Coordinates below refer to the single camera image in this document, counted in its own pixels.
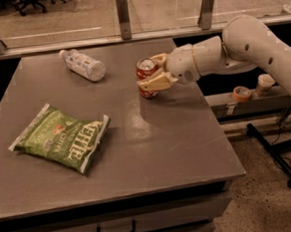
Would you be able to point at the black stand leg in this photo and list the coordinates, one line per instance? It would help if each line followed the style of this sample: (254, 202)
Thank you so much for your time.
(274, 150)

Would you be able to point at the right metal glass bracket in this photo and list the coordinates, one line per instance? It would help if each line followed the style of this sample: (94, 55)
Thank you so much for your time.
(205, 15)

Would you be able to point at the clear plastic water bottle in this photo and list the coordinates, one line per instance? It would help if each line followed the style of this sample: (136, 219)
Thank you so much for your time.
(84, 65)

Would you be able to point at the red coke can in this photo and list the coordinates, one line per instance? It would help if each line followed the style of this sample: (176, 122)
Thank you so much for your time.
(146, 67)

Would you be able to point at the grey table drawer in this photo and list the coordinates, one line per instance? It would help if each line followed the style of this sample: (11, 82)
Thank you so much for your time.
(195, 214)

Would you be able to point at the paper coffee cup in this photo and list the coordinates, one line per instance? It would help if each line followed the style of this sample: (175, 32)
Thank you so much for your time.
(264, 85)

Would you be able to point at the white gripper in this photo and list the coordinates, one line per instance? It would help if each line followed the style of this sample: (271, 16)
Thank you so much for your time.
(180, 66)

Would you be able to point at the green kettle chips bag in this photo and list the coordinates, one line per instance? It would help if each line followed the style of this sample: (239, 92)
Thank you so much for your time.
(56, 136)

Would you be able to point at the grey side shelf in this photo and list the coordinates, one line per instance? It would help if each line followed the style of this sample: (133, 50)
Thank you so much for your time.
(224, 106)

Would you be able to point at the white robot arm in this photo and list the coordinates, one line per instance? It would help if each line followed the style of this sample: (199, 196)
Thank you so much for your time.
(245, 43)

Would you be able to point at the middle metal glass bracket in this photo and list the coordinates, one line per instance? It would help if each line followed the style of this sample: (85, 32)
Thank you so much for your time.
(124, 19)

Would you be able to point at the orange tape roll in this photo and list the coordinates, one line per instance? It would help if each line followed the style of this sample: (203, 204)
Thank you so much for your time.
(241, 94)

